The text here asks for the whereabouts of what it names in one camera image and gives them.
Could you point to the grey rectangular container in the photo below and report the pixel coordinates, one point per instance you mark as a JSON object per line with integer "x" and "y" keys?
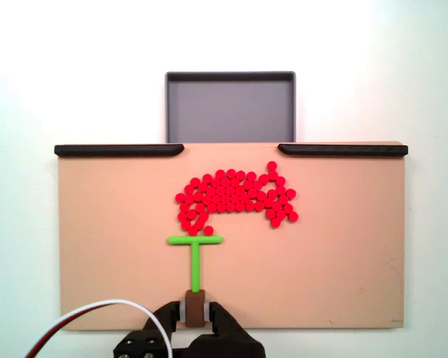
{"x": 229, "y": 108}

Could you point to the red cylindrical granule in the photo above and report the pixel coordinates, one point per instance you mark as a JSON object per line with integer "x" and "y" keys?
{"x": 269, "y": 201}
{"x": 207, "y": 198}
{"x": 251, "y": 175}
{"x": 288, "y": 207}
{"x": 291, "y": 192}
{"x": 272, "y": 165}
{"x": 293, "y": 216}
{"x": 258, "y": 185}
{"x": 199, "y": 224}
{"x": 280, "y": 213}
{"x": 264, "y": 178}
{"x": 259, "y": 205}
{"x": 189, "y": 198}
{"x": 230, "y": 207}
{"x": 231, "y": 173}
{"x": 203, "y": 206}
{"x": 193, "y": 231}
{"x": 208, "y": 230}
{"x": 281, "y": 190}
{"x": 203, "y": 217}
{"x": 270, "y": 213}
{"x": 210, "y": 190}
{"x": 234, "y": 200}
{"x": 234, "y": 182}
{"x": 185, "y": 225}
{"x": 283, "y": 199}
{"x": 207, "y": 178}
{"x": 216, "y": 182}
{"x": 280, "y": 181}
{"x": 182, "y": 216}
{"x": 229, "y": 191}
{"x": 189, "y": 189}
{"x": 261, "y": 195}
{"x": 243, "y": 199}
{"x": 220, "y": 191}
{"x": 191, "y": 213}
{"x": 271, "y": 193}
{"x": 276, "y": 206}
{"x": 195, "y": 182}
{"x": 225, "y": 199}
{"x": 212, "y": 207}
{"x": 273, "y": 174}
{"x": 216, "y": 199}
{"x": 180, "y": 197}
{"x": 240, "y": 207}
{"x": 275, "y": 222}
{"x": 198, "y": 195}
{"x": 202, "y": 186}
{"x": 220, "y": 174}
{"x": 221, "y": 207}
{"x": 243, "y": 183}
{"x": 240, "y": 175}
{"x": 253, "y": 192}
{"x": 184, "y": 207}
{"x": 225, "y": 182}
{"x": 249, "y": 206}
{"x": 238, "y": 192}

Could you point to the beige flat board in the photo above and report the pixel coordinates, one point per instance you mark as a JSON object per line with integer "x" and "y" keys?
{"x": 321, "y": 242}

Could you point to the black edge rail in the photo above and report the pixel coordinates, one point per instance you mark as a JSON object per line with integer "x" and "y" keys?
{"x": 115, "y": 150}
{"x": 343, "y": 150}

